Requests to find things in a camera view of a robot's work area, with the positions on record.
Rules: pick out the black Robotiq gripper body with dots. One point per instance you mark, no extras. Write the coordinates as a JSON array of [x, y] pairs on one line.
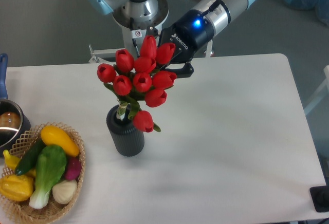
[[190, 33]]

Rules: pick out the red tulip bouquet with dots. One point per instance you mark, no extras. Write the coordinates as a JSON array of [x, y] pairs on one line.
[[141, 79]]

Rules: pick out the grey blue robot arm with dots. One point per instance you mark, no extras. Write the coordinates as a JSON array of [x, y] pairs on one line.
[[222, 13]]

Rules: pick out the dark grey ribbed vase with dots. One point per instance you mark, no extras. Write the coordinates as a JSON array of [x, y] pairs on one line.
[[128, 140]]

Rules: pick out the yellow squash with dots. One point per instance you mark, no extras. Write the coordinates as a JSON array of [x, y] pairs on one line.
[[52, 135]]

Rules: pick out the magenta radish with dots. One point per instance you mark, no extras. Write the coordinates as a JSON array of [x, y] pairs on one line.
[[73, 169]]

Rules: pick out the green bok choy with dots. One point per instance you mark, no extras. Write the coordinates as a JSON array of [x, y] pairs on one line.
[[50, 167]]

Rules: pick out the white garlic bulb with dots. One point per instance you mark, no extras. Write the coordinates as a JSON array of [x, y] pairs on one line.
[[64, 191]]

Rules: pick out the dark green cucumber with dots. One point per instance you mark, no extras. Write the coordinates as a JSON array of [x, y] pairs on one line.
[[29, 159]]

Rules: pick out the black device at table edge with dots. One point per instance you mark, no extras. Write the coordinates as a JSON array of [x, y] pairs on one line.
[[319, 196]]

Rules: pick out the small yellow gourd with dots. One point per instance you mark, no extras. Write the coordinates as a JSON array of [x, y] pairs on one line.
[[12, 161]]

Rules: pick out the orange yellow pumpkin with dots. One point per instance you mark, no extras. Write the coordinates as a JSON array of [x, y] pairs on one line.
[[17, 188]]

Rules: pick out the woven wicker basket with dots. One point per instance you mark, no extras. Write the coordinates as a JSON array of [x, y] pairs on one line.
[[21, 212]]

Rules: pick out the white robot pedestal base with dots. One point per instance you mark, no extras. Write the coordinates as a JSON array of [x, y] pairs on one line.
[[134, 18]]

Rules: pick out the white frame at right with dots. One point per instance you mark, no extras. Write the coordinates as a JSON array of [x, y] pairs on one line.
[[316, 97]]

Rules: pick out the blue handled saucepan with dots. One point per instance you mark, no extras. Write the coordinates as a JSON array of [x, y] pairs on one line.
[[13, 121]]

